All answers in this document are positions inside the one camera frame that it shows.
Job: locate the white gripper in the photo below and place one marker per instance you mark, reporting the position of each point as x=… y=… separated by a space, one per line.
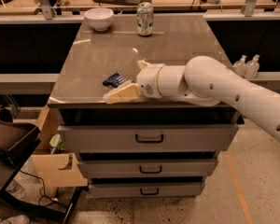
x=148 y=79

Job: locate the blue rxbar blueberry wrapper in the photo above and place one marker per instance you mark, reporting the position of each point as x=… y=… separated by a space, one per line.
x=115 y=80

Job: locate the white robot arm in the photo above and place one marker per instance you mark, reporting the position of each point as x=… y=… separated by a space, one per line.
x=203 y=81

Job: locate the silver green 7up can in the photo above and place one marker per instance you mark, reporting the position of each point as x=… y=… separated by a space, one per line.
x=144 y=19

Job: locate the white ceramic bowl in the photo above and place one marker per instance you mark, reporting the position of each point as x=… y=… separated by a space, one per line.
x=99 y=18

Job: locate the grey drawer cabinet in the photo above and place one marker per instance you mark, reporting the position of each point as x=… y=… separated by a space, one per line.
x=77 y=97

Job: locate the top grey drawer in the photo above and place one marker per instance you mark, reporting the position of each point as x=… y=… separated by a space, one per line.
x=115 y=139

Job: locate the grey drawer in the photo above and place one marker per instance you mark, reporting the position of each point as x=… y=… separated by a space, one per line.
x=147 y=168
x=146 y=190
x=115 y=139

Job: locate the middle grey drawer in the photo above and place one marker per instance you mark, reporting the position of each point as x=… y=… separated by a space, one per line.
x=147 y=168

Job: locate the clear sanitizer bottle left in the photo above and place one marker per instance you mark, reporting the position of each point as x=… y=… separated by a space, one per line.
x=239 y=66

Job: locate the clear sanitizer bottle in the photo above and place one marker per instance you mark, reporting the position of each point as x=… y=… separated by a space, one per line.
x=239 y=66
x=252 y=67

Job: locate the clear sanitizer bottle right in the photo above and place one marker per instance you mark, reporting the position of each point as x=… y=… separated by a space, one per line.
x=252 y=67

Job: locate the bottom grey drawer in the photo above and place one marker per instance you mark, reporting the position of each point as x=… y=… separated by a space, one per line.
x=146 y=190

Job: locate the tan cardboard box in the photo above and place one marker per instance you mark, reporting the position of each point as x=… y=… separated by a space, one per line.
x=57 y=170

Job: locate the dark brown chair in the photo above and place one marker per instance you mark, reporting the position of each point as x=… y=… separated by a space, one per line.
x=18 y=141

